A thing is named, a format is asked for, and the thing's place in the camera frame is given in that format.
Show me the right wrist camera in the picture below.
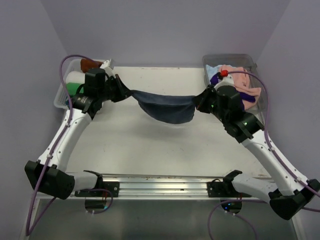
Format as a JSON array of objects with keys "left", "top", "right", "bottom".
[{"left": 214, "top": 70, "right": 235, "bottom": 90}]

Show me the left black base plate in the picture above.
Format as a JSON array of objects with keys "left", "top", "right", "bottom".
[{"left": 74, "top": 181, "right": 120, "bottom": 198}]

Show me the dark grey-blue towel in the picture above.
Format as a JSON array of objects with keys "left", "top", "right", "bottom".
[{"left": 132, "top": 90, "right": 195, "bottom": 125}]

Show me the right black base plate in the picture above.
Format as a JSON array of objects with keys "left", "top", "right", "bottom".
[{"left": 206, "top": 178, "right": 251, "bottom": 198}]

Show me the purple towel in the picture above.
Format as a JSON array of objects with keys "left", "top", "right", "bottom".
[{"left": 209, "top": 74, "right": 256, "bottom": 110}]

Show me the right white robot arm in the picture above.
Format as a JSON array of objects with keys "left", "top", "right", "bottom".
[{"left": 192, "top": 85, "right": 320, "bottom": 220}]

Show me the pink towel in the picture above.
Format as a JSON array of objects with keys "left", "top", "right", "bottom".
[{"left": 230, "top": 73, "right": 262, "bottom": 105}]

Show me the green rolled towel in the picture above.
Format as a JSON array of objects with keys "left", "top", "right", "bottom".
[{"left": 66, "top": 82, "right": 84, "bottom": 97}]

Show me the white rolled towel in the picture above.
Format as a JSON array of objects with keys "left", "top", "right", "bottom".
[{"left": 65, "top": 71, "right": 85, "bottom": 84}]

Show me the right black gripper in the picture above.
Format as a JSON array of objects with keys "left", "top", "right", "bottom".
[{"left": 192, "top": 84, "right": 228, "bottom": 124}]

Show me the light blue towel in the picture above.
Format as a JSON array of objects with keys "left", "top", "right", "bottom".
[{"left": 205, "top": 64, "right": 222, "bottom": 80}]

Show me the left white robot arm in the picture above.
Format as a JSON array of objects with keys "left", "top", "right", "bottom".
[{"left": 24, "top": 68, "right": 131, "bottom": 200}]

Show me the aluminium front rail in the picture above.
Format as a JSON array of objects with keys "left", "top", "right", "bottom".
[{"left": 32, "top": 176, "right": 296, "bottom": 200}]

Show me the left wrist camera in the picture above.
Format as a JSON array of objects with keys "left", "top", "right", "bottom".
[{"left": 99, "top": 59, "right": 115, "bottom": 76}]

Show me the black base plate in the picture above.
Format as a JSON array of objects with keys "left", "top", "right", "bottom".
[
  {"left": 74, "top": 181, "right": 120, "bottom": 198},
  {"left": 206, "top": 178, "right": 251, "bottom": 198}
]

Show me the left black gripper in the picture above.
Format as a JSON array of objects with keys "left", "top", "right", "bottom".
[{"left": 98, "top": 73, "right": 133, "bottom": 103}]

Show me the brown towel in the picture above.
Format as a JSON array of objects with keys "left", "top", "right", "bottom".
[{"left": 80, "top": 58, "right": 103, "bottom": 73}]

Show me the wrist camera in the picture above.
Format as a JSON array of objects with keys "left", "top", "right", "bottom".
[
  {"left": 99, "top": 59, "right": 115, "bottom": 76},
  {"left": 214, "top": 70, "right": 235, "bottom": 90}
]

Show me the clear grey plastic bin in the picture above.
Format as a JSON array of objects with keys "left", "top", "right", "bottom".
[{"left": 202, "top": 53, "right": 268, "bottom": 123}]

